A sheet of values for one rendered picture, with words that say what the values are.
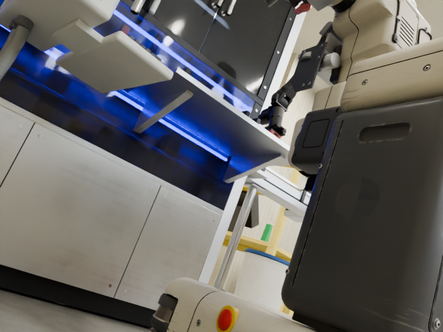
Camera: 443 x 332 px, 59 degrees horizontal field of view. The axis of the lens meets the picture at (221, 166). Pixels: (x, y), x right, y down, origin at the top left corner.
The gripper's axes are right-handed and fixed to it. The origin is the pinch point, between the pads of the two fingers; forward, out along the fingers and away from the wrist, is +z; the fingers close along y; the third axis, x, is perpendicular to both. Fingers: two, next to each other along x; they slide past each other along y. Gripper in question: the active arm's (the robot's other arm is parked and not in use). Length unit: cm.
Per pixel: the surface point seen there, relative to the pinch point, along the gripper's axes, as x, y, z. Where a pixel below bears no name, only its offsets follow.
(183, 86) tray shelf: 52, -9, 5
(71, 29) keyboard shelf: 92, -15, 15
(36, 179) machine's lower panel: 75, 32, 45
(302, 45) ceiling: -319, 337, -479
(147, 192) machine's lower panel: 34, 30, 33
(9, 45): 103, 3, 20
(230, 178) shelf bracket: 0.8, 21.5, 12.2
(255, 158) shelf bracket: 0.8, 7.0, 4.7
